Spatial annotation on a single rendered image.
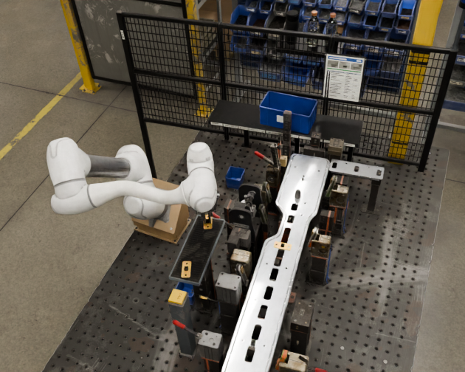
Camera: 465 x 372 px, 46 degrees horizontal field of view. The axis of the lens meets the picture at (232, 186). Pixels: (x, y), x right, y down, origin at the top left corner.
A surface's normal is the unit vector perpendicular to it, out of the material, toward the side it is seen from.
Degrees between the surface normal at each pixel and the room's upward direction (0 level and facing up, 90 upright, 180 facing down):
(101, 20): 89
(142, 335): 0
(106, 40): 91
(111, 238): 0
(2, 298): 0
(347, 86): 90
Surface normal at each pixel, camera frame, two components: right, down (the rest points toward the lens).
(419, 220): -0.04, -0.70
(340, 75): -0.29, 0.69
